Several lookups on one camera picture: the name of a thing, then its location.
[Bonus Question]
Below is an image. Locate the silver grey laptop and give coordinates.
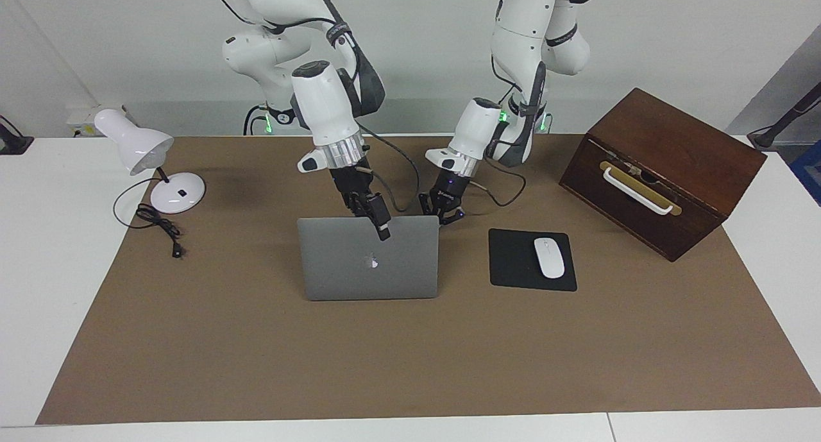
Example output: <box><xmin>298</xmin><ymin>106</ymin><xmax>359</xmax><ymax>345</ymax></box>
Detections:
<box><xmin>296</xmin><ymin>215</ymin><xmax>441</xmax><ymax>302</ymax></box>

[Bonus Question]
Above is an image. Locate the black mouse pad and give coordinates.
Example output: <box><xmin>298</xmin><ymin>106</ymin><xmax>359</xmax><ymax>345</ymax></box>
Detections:
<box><xmin>488</xmin><ymin>228</ymin><xmax>578</xmax><ymax>293</ymax></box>

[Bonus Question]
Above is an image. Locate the white computer mouse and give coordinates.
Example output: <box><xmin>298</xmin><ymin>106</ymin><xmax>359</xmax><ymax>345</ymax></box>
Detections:
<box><xmin>534</xmin><ymin>237</ymin><xmax>566</xmax><ymax>280</ymax></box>

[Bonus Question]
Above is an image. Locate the brown table mat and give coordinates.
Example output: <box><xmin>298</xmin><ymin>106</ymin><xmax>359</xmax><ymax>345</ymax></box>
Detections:
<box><xmin>35</xmin><ymin>133</ymin><xmax>821</xmax><ymax>425</ymax></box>

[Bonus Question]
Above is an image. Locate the white desk lamp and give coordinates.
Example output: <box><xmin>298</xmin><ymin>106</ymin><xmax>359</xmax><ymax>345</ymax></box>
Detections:
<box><xmin>94</xmin><ymin>108</ymin><xmax>207</xmax><ymax>215</ymax></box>

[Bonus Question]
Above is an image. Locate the dark brown wooden box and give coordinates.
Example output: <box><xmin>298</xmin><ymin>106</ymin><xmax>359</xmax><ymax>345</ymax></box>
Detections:
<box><xmin>559</xmin><ymin>87</ymin><xmax>768</xmax><ymax>263</ymax></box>

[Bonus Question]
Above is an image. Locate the black tripod leg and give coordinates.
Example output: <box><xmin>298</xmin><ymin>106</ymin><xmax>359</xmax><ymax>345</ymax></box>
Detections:
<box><xmin>747</xmin><ymin>81</ymin><xmax>821</xmax><ymax>149</ymax></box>

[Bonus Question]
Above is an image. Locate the black stand foot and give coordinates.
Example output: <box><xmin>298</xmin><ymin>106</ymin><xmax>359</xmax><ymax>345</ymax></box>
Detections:
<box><xmin>0</xmin><ymin>115</ymin><xmax>34</xmax><ymax>155</ymax></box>

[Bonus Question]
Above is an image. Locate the blue crate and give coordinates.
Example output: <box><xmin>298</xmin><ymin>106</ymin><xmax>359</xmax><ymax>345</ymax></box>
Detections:
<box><xmin>790</xmin><ymin>139</ymin><xmax>821</xmax><ymax>207</ymax></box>

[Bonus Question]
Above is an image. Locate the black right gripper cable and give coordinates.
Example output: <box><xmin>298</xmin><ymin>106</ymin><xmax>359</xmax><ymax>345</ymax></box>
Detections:
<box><xmin>356</xmin><ymin>123</ymin><xmax>421</xmax><ymax>213</ymax></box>

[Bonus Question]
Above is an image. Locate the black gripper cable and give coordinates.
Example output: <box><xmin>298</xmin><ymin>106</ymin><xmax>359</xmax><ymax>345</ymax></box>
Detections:
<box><xmin>470</xmin><ymin>157</ymin><xmax>527</xmax><ymax>208</ymax></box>
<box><xmin>356</xmin><ymin>123</ymin><xmax>421</xmax><ymax>213</ymax></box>

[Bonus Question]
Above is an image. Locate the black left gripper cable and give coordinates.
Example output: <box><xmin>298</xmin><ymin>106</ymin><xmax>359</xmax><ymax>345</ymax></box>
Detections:
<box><xmin>470</xmin><ymin>157</ymin><xmax>527</xmax><ymax>208</ymax></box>

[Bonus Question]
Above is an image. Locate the grey left arm cable sleeve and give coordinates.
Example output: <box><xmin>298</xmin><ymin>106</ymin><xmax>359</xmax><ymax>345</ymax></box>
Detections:
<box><xmin>487</xmin><ymin>60</ymin><xmax>550</xmax><ymax>168</ymax></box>

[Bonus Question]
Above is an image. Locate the grey arm cable sleeve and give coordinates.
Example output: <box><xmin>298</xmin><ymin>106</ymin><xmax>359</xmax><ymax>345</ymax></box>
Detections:
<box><xmin>314</xmin><ymin>0</ymin><xmax>387</xmax><ymax>117</ymax></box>
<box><xmin>487</xmin><ymin>60</ymin><xmax>550</xmax><ymax>168</ymax></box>

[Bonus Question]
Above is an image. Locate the grey right arm cable sleeve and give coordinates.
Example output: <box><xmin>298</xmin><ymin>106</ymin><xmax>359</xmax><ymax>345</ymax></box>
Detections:
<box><xmin>314</xmin><ymin>0</ymin><xmax>387</xmax><ymax>117</ymax></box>

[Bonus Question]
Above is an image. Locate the black arm base cable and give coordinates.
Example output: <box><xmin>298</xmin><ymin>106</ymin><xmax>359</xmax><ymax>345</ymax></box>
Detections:
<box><xmin>242</xmin><ymin>105</ymin><xmax>267</xmax><ymax>135</ymax></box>

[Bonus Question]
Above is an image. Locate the white box handle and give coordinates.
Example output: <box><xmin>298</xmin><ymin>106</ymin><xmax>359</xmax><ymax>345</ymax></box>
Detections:
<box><xmin>603</xmin><ymin>167</ymin><xmax>674</xmax><ymax>216</ymax></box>

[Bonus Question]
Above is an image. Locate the black lamp power cable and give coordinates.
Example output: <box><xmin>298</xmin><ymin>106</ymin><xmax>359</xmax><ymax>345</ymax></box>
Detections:
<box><xmin>113</xmin><ymin>178</ymin><xmax>185</xmax><ymax>259</ymax></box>

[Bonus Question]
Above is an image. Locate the brass handle plate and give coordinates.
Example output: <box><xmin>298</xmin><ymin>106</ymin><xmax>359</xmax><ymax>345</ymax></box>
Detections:
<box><xmin>599</xmin><ymin>161</ymin><xmax>682</xmax><ymax>217</ymax></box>

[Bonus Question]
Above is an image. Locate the white wall power socket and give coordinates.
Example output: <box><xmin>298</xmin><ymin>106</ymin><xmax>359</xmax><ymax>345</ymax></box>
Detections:
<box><xmin>66</xmin><ymin>103</ymin><xmax>139</xmax><ymax>139</ymax></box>

